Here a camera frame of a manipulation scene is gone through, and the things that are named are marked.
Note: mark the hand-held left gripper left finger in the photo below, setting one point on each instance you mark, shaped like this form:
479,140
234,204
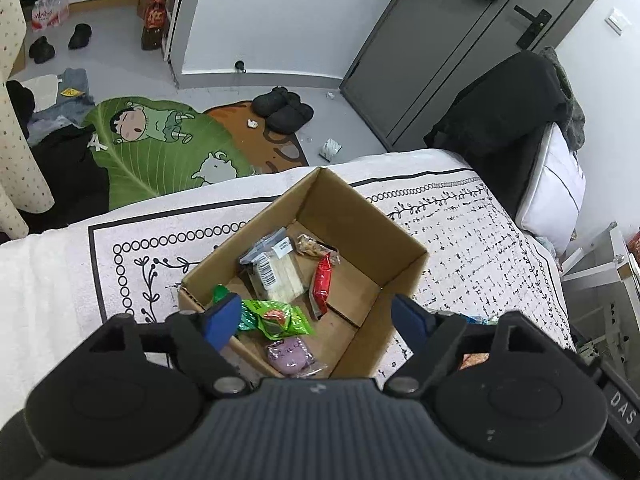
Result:
222,320

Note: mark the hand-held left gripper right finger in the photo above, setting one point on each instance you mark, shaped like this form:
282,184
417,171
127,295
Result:
407,320

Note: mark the dark green snack packet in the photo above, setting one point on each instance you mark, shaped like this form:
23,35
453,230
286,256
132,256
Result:
220,292

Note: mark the bright green snack packet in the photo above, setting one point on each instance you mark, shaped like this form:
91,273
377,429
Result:
277,317

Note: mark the teal cracker packet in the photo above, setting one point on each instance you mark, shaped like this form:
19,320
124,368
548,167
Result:
475,319

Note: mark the white sandwich packet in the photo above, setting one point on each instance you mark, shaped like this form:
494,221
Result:
280,275

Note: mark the purple snack packet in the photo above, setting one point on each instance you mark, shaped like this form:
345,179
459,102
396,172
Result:
290,355

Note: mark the red snack packet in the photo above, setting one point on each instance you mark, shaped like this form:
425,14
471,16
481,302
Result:
322,285

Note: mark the cardboard box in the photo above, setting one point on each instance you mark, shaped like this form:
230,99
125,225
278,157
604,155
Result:
350,220

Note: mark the clear nut snack packet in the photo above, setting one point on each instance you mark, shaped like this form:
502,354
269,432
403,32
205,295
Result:
312,247

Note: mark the printed blanket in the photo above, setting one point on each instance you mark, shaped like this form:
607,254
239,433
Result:
475,260

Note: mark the white desk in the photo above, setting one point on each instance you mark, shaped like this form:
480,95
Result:
600,260

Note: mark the red patterned cushion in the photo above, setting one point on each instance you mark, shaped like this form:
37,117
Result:
635,245

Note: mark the green cartoon rug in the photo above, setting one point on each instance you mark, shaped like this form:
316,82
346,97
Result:
150,160

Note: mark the crumpled white wrapper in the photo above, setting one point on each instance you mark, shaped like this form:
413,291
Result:
331,147

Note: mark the brown cartoon rug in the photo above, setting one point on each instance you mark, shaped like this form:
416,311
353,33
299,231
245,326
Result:
240,130

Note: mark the white laptop bag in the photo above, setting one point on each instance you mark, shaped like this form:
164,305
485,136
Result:
560,185

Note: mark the black slipper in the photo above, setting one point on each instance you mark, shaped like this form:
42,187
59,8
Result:
292,119
272,100

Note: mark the black clothing pile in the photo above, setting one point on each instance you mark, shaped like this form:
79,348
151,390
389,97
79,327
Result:
55,175

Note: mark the black jacket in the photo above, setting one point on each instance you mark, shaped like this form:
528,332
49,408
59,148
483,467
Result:
500,110

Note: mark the black door stopper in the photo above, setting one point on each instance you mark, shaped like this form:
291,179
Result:
241,66

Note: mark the grey door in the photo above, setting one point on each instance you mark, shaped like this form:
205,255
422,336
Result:
425,60

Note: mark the grey hoodie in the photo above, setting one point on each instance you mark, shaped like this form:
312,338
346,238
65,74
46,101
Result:
572,115

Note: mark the blue jeans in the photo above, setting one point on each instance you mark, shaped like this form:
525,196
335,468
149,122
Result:
75,100

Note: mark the dotted cloth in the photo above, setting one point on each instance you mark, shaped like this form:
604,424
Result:
15,135

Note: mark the white rack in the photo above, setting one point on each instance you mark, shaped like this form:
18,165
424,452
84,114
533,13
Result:
170,35

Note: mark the white folded cloth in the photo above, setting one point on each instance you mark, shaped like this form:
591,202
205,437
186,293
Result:
45,90

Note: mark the black shoe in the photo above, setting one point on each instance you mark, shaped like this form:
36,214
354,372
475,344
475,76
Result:
81,35
41,50

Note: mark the pack of water bottles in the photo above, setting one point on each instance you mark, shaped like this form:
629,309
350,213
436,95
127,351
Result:
50,10

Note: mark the white light switch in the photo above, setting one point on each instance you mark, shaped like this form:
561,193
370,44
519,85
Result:
617,20

